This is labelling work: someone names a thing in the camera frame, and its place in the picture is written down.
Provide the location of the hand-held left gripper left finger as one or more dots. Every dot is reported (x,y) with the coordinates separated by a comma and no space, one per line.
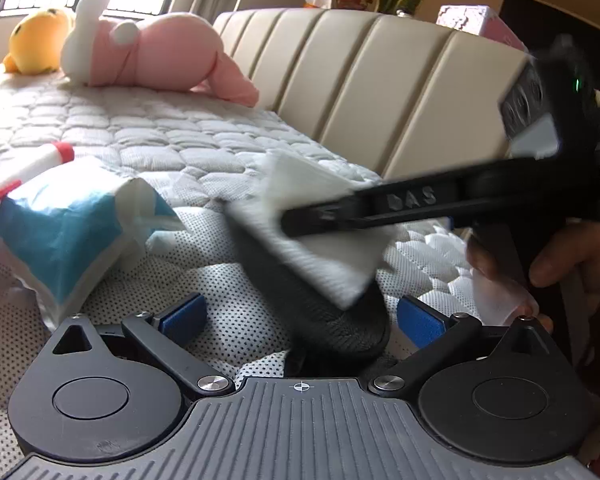
(182,317)

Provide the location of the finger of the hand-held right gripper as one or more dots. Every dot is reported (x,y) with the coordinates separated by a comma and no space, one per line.
(370,205)

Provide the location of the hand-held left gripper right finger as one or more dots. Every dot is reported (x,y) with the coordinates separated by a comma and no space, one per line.
(422,317)

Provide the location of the white paper towel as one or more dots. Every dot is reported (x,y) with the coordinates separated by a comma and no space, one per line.
(330,265)

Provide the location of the white and red foam rocket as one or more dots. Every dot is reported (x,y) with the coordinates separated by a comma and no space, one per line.
(30,165)

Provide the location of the person's right hand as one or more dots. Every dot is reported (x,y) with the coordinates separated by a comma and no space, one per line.
(570,255)

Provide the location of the beige padded headboard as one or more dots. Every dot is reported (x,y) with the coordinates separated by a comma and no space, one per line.
(380,85)

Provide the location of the blue and white tissue packet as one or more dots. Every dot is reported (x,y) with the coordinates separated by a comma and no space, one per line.
(55,240)

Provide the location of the pink box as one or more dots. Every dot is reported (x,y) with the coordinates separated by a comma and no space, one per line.
(480,25)

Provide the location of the grey quilted mattress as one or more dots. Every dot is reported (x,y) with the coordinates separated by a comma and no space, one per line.
(130,125)

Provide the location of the pink and white rabbit plush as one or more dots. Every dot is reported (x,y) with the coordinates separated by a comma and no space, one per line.
(165,50)

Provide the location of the yellow plush toy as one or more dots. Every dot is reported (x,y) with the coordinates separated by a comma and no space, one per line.
(37,40)

